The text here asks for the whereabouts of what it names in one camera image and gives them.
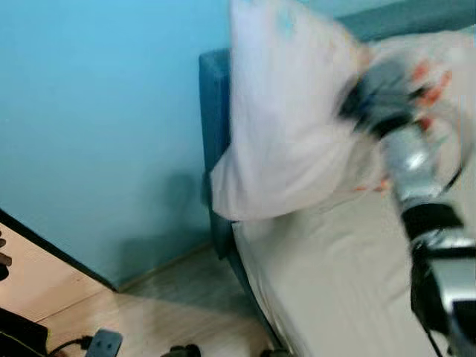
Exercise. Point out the pink pillow with orange patches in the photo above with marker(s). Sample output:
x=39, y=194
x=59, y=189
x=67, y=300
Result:
x=282, y=111

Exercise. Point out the mattress with beige sheet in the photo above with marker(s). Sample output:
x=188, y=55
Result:
x=327, y=275

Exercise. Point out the grey robot left leg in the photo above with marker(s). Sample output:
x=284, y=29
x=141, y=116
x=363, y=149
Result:
x=182, y=351

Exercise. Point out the black bag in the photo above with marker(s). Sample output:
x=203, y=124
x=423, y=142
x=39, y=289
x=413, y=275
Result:
x=18, y=335

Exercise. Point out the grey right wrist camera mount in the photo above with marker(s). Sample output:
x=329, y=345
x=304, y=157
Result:
x=387, y=82

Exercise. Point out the black door frame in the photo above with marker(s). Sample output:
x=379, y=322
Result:
x=56, y=249

